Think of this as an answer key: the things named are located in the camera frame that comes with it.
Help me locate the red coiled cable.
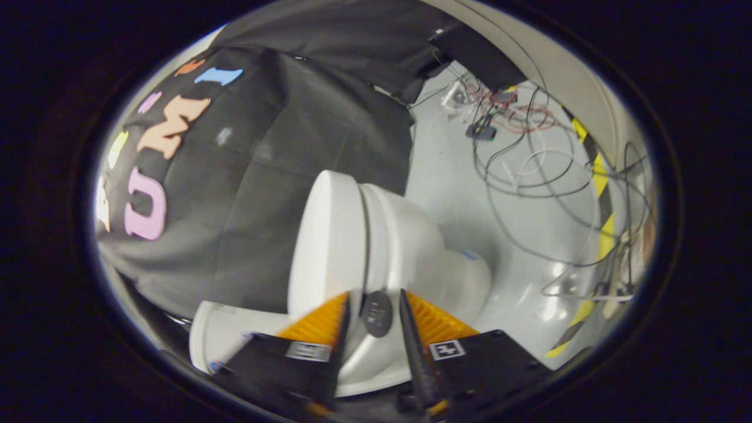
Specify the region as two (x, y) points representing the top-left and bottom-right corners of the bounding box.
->
(469, 84), (558, 135)

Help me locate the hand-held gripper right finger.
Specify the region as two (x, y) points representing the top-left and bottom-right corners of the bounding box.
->
(398, 288), (554, 419)

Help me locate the small black adapter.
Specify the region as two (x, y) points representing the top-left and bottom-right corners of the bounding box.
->
(466, 122), (498, 142)

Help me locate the black backdrop cloth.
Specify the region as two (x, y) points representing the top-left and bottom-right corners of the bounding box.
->
(96, 0), (528, 321)

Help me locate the yellow black hazard tape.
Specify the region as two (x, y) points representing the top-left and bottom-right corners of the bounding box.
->
(545, 110), (619, 359)

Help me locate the white toilet lid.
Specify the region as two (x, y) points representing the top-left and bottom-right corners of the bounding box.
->
(287, 169), (394, 340)

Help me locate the white toilet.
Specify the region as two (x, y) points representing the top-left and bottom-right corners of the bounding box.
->
(189, 183), (493, 398)

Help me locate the tangle of black floor cables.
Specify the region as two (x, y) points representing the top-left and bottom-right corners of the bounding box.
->
(411, 59), (654, 301)

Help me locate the white cable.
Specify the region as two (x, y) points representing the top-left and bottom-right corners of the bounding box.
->
(498, 132), (579, 180)

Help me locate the white toilet seat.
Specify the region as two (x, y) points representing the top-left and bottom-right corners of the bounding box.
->
(360, 183), (412, 297)

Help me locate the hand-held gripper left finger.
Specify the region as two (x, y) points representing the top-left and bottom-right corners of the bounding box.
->
(222, 291), (353, 419)

